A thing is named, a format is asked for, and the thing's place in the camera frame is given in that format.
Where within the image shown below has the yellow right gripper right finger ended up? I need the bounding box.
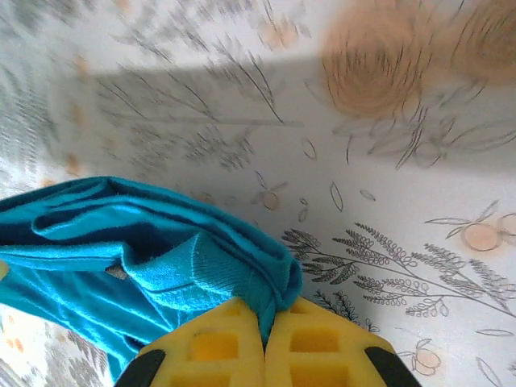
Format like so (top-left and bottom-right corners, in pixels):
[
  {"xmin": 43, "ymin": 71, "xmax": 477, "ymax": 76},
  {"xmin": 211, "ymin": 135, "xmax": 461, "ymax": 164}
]
[{"xmin": 264, "ymin": 297, "xmax": 424, "ymax": 387}]

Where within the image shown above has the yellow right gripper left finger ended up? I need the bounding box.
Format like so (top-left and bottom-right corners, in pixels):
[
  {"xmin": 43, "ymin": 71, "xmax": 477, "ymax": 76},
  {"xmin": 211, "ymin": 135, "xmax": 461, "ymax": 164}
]
[{"xmin": 114, "ymin": 298, "xmax": 268, "ymax": 387}]

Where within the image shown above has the blue t-shirt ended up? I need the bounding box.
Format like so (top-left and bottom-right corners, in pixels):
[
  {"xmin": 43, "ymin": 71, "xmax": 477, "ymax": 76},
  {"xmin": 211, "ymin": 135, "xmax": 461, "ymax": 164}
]
[{"xmin": 0, "ymin": 176, "xmax": 304, "ymax": 382}]

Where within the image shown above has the floral tablecloth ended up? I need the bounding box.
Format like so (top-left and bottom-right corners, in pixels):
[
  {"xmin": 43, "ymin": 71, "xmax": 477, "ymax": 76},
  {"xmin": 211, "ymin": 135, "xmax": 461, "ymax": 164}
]
[{"xmin": 0, "ymin": 0, "xmax": 516, "ymax": 387}]

